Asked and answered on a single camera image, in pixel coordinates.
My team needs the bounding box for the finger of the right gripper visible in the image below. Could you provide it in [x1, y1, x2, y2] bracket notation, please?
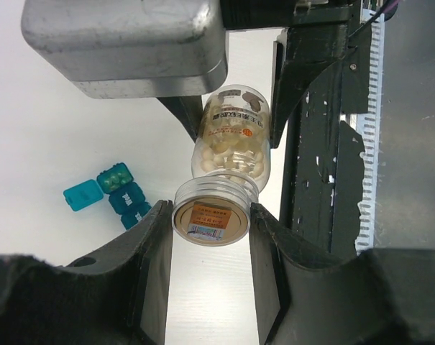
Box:
[157, 96, 203, 142]

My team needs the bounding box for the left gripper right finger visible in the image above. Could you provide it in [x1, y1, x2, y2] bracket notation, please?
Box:
[249, 203, 435, 344]

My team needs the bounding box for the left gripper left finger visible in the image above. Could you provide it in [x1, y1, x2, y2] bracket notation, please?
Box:
[0, 201, 173, 344]

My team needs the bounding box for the teal pill organizer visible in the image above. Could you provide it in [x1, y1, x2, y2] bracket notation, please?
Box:
[63, 162, 152, 230]

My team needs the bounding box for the clear bottle cap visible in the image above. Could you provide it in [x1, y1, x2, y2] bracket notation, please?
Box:
[171, 175, 259, 247]

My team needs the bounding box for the white slotted cable duct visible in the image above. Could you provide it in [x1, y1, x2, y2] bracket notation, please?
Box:
[355, 16, 385, 254]

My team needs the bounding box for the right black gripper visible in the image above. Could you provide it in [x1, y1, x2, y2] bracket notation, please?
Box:
[220, 0, 362, 149]

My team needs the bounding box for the clear pill bottle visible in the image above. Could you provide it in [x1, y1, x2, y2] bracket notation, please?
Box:
[191, 84, 271, 191]

